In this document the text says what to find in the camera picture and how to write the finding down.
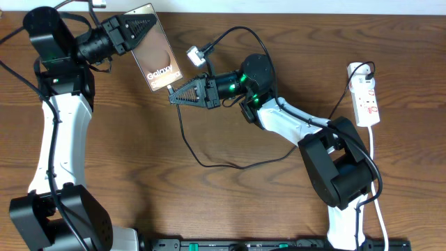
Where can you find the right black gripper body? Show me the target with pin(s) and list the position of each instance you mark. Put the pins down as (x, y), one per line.
(213, 99)

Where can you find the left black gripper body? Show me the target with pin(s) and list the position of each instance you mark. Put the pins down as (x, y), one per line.
(113, 30)

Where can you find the Galaxy S25 Ultra smartphone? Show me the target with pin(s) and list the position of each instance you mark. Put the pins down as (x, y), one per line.
(154, 55)

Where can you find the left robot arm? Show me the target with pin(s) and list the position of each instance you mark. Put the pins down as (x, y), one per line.
(58, 212)

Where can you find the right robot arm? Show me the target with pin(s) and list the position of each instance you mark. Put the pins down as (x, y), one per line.
(338, 165)

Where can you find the white power strip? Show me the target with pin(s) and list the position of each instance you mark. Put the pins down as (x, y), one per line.
(362, 88)

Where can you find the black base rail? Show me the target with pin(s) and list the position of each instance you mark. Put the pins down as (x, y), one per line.
(200, 245)

